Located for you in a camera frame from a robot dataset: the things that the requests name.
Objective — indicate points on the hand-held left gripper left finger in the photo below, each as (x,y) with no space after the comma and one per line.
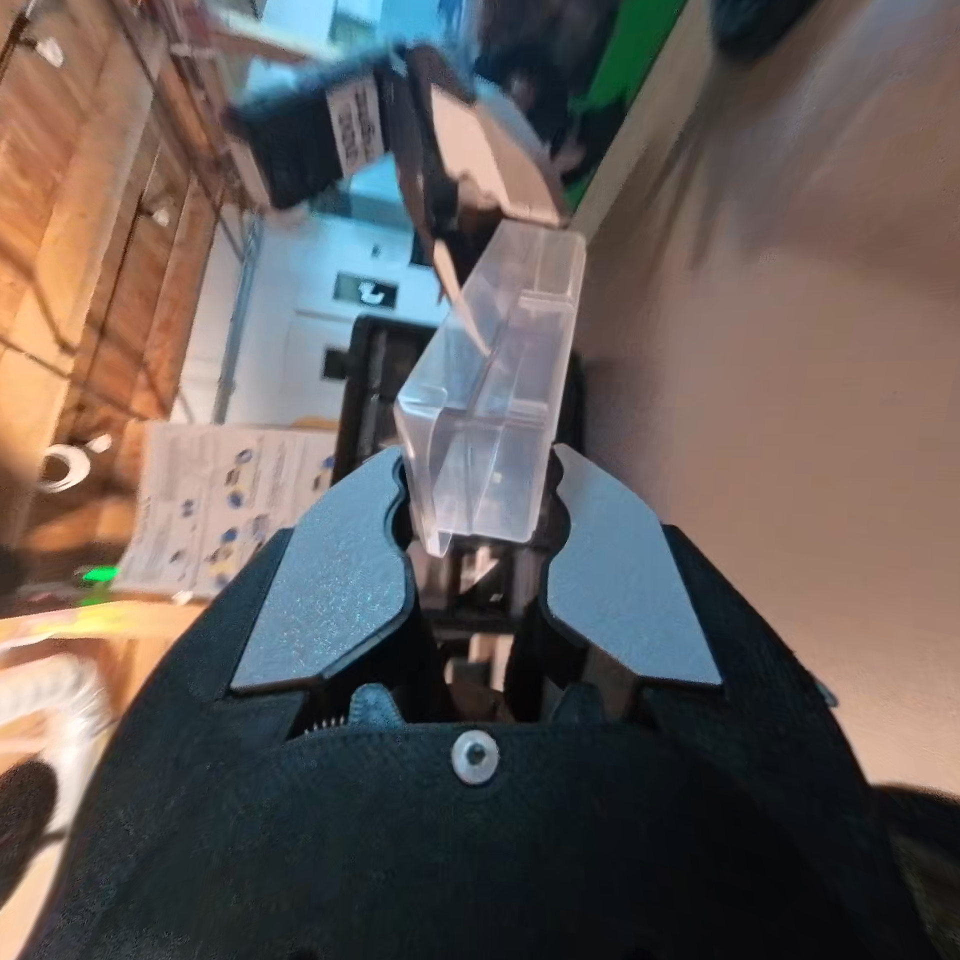
(330,592)

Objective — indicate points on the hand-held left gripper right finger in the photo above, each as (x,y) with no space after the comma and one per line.
(637,592)

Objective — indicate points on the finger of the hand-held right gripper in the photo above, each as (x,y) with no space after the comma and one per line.
(495,157)
(457,292)

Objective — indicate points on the black drawer cabinet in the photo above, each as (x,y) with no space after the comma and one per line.
(367,390)

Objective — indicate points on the clear plastic drawer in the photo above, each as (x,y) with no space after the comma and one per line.
(495,420)

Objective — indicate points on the instruction poster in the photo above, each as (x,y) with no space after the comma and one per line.
(210,510)

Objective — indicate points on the green plastic bin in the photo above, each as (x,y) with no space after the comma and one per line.
(637,60)

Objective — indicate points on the green glowing light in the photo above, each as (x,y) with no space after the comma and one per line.
(101,576)

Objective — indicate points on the round white ceiling lamp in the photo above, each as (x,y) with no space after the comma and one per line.
(99,443)

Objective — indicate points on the black oval object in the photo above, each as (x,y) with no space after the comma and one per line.
(22,825)

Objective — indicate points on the black wall sign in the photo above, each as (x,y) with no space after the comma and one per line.
(367,291)

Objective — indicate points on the silver ventilation duct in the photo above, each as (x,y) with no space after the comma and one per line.
(52,709)

